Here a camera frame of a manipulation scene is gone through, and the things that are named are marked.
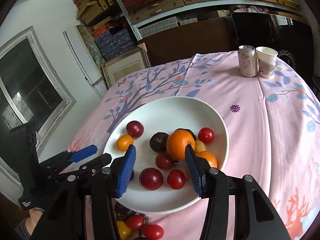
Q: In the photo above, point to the white paper cup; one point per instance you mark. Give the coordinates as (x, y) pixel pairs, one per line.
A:
(266, 61)

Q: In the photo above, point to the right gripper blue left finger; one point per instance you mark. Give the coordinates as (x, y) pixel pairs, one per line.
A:
(65, 215)

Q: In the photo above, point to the dark cabinet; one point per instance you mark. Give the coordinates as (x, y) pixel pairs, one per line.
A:
(292, 39)

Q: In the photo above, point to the red plum in plate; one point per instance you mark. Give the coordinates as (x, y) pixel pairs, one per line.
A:
(135, 129)

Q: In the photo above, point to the dark plum in plate back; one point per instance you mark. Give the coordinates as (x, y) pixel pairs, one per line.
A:
(158, 142)

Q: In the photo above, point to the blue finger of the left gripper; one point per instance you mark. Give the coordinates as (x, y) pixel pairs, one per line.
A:
(83, 152)
(87, 169)

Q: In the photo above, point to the pink drink can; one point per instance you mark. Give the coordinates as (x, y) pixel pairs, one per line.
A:
(247, 61)

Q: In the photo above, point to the large red plum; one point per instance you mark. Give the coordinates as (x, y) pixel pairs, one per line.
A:
(151, 179)

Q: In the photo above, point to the pink deer print tablecloth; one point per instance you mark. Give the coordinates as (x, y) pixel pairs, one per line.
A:
(268, 128)

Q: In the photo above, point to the small red tomato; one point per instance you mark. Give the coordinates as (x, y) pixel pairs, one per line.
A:
(176, 179)

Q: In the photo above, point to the small brown round fruit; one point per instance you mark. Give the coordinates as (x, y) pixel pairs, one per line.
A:
(199, 146)

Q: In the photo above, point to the stack of blue patterned boxes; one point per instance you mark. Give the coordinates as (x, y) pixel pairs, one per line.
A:
(113, 42)

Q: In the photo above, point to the dark fruit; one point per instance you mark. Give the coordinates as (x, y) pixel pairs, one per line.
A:
(122, 212)

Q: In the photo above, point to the dark plum in plate front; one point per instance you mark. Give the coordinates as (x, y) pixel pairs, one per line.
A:
(189, 131)

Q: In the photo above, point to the person's left hand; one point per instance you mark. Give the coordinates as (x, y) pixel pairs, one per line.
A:
(33, 219)

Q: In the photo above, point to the white oval plate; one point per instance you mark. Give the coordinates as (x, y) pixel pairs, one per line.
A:
(166, 115)

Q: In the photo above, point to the large mandarin orange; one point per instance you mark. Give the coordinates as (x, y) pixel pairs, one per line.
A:
(177, 142)

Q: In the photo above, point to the window with frame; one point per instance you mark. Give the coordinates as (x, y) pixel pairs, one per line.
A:
(31, 90)

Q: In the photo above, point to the framed picture leaning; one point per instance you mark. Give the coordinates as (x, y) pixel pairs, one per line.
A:
(129, 62)

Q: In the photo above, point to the dark plum in plate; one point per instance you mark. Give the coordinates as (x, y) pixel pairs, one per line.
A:
(158, 142)
(189, 131)

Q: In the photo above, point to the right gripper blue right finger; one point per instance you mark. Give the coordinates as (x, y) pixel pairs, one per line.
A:
(255, 215)

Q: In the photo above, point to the yellow-green orange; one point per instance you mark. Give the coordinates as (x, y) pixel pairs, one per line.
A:
(124, 231)

